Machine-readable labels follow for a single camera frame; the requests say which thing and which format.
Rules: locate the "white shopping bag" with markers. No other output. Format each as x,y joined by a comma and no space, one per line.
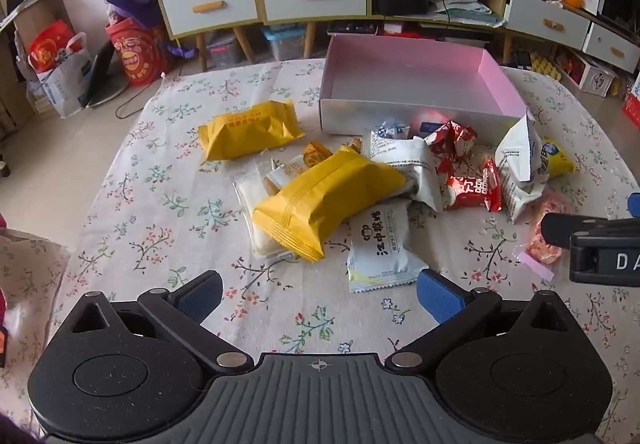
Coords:
62,86

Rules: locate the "red printed bag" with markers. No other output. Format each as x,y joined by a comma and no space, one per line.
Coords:
137,53

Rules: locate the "clear rice cake packet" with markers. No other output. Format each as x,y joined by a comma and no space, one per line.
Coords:
252,204

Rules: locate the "large yellow snack packet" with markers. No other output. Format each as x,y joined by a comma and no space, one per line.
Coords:
325,196

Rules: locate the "small silver snack packet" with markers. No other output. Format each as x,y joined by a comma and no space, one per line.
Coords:
392,129

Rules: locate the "white packet with black characters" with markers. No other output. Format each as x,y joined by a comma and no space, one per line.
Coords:
382,244

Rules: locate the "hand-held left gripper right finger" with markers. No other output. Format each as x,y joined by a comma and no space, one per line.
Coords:
440,295

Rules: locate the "small yellow snack packet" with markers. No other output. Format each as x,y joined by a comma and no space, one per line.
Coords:
250,128

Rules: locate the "lotus print snack packet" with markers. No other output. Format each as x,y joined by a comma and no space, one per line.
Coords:
290,171

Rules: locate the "black panel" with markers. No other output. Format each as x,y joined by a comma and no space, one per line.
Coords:
102,78

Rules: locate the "red snack packet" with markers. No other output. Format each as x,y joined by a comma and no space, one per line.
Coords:
470,189
452,138

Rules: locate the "white packet with grey print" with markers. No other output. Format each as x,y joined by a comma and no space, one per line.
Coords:
407,163

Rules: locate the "clear storage bin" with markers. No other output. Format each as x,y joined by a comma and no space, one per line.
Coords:
224,51

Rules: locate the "tall white packet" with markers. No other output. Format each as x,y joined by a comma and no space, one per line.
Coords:
520,163

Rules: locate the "pink snack packet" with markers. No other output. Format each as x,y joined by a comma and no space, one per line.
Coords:
542,224

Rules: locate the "silver box with pink inside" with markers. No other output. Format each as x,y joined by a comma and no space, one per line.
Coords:
400,73

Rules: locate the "red gift bag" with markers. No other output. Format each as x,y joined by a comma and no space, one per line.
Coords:
50,46

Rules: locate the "yellow and blue biscuit packet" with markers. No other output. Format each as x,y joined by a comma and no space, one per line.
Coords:
556,158

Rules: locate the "storage bin with blue lid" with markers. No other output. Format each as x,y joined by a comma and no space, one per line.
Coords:
284,43

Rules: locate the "red box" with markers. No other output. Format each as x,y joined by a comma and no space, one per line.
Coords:
632,101

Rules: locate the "low wooden side cabinet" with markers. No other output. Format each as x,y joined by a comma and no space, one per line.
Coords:
500,8

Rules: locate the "colourful boxes under cabinet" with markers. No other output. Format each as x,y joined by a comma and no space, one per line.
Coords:
565,68

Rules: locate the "pile of papers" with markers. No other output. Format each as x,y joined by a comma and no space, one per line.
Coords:
465,6

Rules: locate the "orange snack packet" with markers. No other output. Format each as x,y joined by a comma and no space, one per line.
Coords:
316,154

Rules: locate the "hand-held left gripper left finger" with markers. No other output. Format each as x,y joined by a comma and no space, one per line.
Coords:
200,295

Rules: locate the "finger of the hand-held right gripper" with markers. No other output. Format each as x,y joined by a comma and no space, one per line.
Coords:
567,228
635,205

